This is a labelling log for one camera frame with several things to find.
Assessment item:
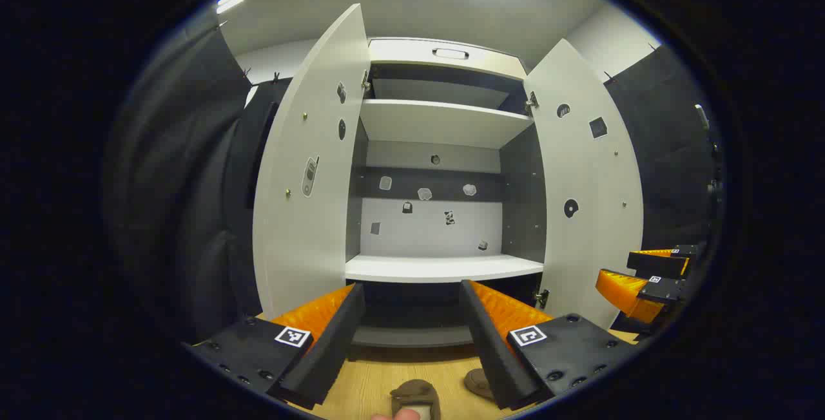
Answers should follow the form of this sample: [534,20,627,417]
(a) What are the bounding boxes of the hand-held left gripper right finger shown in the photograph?
[459,280,639,411]

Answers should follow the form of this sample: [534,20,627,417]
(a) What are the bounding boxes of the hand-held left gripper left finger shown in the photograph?
[184,282,366,411]

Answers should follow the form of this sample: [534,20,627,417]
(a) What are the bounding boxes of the brown fuzzy shoe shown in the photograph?
[463,368,497,401]
[390,379,442,420]

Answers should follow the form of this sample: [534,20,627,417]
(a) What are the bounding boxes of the white shoe cabinet door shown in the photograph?
[523,38,645,330]
[253,3,371,321]

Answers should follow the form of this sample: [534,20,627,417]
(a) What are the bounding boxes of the black backdrop cloth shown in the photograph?
[103,21,728,343]

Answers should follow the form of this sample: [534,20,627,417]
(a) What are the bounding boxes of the black door handle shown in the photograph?
[247,100,280,209]

